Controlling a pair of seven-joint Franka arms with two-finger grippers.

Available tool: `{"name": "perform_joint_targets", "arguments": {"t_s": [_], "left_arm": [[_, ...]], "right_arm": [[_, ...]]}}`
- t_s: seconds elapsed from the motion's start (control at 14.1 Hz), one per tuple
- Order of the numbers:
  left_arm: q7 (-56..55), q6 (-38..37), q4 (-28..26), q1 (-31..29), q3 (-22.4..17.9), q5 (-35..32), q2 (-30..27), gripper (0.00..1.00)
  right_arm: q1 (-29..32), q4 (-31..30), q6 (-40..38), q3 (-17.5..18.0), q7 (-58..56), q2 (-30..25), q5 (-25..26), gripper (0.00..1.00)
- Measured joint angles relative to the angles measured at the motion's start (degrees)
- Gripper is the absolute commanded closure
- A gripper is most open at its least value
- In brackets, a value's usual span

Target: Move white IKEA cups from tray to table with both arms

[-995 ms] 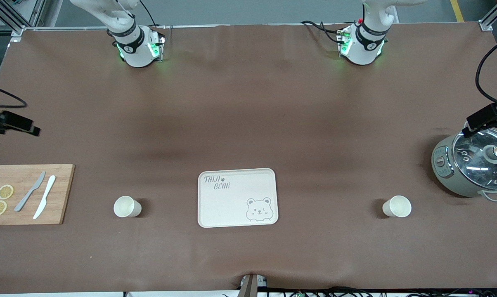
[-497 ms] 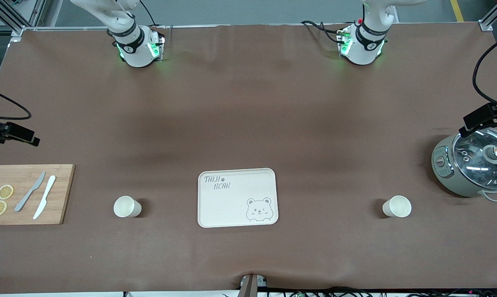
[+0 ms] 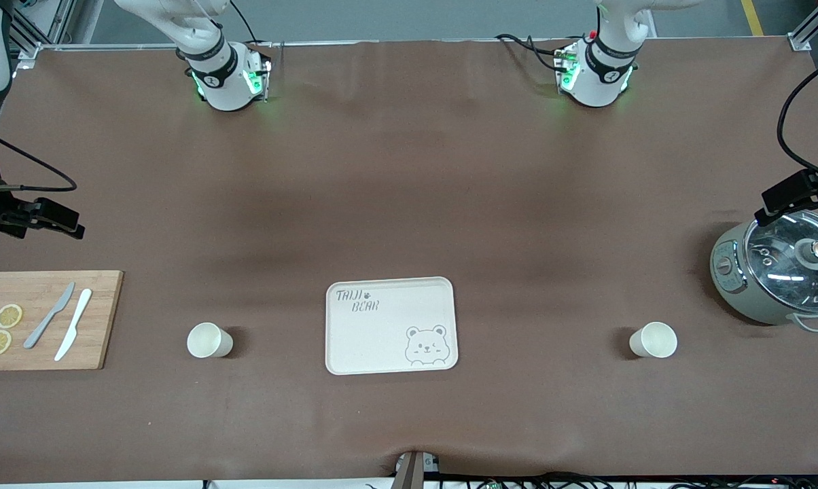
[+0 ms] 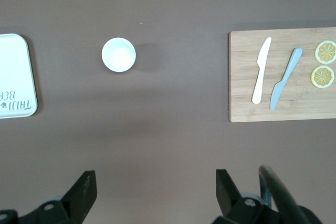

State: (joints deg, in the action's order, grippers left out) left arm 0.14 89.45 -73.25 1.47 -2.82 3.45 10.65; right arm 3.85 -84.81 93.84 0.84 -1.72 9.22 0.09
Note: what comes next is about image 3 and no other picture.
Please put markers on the bamboo cutting board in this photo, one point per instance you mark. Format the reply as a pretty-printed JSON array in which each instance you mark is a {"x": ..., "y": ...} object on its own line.
[{"x": 103, "y": 319}]

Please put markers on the aluminium frame profile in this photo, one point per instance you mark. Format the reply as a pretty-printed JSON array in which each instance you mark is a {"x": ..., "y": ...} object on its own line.
[
  {"x": 39, "y": 30},
  {"x": 808, "y": 30}
]

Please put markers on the white bear print tray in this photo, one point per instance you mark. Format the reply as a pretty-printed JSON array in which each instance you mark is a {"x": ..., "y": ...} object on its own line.
[{"x": 388, "y": 339}]

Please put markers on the brown mount post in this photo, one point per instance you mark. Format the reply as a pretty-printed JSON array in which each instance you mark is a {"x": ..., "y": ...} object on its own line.
[{"x": 410, "y": 472}]

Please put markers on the glass pot lid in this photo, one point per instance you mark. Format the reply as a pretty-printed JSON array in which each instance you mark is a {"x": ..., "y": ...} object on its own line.
[{"x": 783, "y": 265}]

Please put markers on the grey electric cooking pot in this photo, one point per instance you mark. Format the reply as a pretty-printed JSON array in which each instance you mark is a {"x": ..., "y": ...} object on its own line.
[{"x": 732, "y": 278}]

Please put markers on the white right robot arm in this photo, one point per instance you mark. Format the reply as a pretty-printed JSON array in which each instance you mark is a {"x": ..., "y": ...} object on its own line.
[{"x": 219, "y": 81}]

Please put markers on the white plastic cup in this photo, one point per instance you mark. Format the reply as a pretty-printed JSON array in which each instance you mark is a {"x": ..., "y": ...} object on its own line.
[
  {"x": 653, "y": 339},
  {"x": 208, "y": 339}
]

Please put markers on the grey plastic knife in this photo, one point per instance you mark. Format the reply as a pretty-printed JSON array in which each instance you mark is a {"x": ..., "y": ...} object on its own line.
[{"x": 49, "y": 316}]

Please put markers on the white plastic knife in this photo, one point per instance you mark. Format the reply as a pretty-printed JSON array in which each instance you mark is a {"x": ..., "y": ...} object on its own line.
[{"x": 75, "y": 324}]

